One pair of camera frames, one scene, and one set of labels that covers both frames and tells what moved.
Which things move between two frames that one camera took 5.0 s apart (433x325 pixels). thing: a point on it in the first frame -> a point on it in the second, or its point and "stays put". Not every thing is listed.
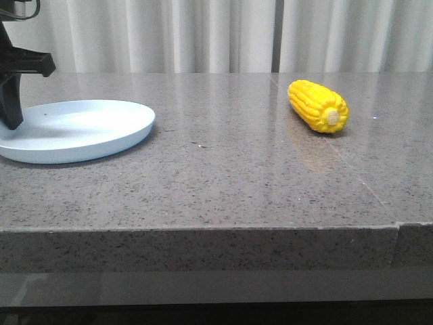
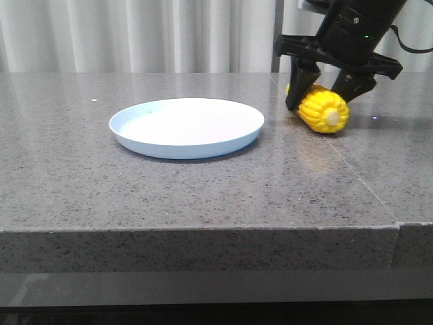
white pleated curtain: x=231 y=36 stays put
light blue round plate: x=67 y=131 -> x=186 y=128
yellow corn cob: x=318 y=107 stays put
